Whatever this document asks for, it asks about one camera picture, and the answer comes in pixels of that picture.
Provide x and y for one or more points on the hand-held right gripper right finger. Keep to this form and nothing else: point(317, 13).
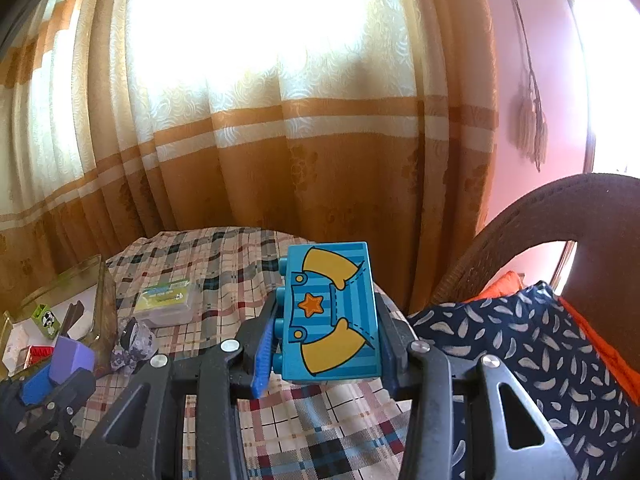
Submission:
point(396, 355)

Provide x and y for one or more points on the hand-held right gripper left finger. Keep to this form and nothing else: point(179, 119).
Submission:
point(261, 365)

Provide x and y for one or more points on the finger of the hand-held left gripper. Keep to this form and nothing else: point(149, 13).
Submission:
point(75, 390)
point(36, 385)

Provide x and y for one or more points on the red building block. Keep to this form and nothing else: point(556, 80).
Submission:
point(39, 354)

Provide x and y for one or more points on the purple block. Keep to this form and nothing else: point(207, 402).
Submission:
point(74, 356)

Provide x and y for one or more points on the white box red label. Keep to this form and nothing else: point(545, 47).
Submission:
point(15, 346)

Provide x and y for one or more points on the green printed building block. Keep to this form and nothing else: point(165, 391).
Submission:
point(46, 320)

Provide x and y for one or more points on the blue printed building block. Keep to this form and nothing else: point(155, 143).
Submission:
point(330, 315)

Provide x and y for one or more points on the gold metal tin tray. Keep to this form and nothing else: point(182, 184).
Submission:
point(102, 300)

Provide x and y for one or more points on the white paper liner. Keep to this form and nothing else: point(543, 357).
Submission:
point(82, 327)

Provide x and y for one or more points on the plaid tablecloth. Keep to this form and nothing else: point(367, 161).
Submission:
point(320, 440)

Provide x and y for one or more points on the clear plastic box green label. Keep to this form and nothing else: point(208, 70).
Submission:
point(167, 302)

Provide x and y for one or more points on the navy feather print cushion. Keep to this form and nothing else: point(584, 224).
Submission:
point(525, 360)

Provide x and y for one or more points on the brown wicker chair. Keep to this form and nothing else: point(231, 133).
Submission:
point(525, 220)

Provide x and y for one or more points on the orange cushion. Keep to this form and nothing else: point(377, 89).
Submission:
point(600, 342)

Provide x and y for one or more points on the cream and orange curtain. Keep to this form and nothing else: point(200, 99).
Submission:
point(250, 135)

